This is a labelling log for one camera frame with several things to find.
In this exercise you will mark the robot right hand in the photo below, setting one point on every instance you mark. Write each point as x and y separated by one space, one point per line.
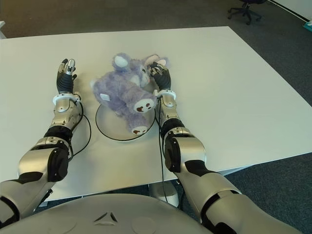
163 79

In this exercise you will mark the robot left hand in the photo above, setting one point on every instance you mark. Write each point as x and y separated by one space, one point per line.
65 83

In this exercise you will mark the purple plush bunny doll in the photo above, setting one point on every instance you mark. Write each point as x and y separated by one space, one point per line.
122 90

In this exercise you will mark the robot right arm silver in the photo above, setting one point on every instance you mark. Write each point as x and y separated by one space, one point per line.
192 148

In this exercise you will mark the robot left arm silver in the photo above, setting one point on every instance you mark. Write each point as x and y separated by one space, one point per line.
44 156

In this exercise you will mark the white plate black rim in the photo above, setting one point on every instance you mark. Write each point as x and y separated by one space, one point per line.
112 124

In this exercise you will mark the black office chair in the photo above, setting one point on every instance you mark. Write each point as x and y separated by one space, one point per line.
246 11

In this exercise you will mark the silver table base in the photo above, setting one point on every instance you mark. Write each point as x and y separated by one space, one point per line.
168 193

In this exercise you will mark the silver robot torso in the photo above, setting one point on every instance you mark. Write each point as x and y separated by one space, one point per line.
109 214

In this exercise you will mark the teal box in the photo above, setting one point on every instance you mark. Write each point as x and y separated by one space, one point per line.
308 25

